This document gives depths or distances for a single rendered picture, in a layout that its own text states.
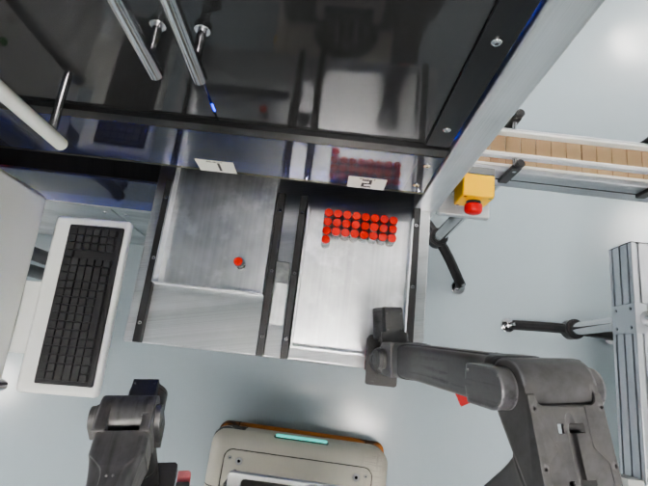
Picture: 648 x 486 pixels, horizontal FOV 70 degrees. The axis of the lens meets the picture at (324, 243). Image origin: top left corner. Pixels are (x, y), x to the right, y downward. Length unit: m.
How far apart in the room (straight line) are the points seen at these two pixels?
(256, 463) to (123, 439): 1.14
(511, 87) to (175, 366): 1.70
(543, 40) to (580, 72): 2.12
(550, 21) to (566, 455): 0.46
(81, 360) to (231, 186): 0.55
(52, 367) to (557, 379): 1.11
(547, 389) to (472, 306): 1.65
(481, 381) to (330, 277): 0.68
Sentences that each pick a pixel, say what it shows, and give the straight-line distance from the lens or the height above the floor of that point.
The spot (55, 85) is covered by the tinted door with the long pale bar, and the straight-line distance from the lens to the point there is 0.96.
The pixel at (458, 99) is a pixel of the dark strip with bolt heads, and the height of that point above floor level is 1.37.
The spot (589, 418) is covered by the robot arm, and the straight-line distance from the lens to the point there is 0.50.
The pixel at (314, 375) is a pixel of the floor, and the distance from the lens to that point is 1.98.
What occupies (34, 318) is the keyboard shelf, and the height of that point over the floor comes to 0.80.
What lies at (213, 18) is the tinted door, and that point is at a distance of 0.68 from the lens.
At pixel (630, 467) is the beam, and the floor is 0.48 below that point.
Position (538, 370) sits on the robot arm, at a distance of 0.48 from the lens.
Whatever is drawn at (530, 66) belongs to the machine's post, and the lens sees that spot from 0.70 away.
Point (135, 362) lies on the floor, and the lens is 2.12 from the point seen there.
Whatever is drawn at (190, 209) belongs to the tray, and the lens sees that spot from 1.21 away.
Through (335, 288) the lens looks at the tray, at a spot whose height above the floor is 0.88.
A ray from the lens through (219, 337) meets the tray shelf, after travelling 1.13.
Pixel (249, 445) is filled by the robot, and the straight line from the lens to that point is 1.74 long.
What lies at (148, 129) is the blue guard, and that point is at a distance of 0.99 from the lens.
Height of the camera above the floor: 1.98
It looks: 75 degrees down
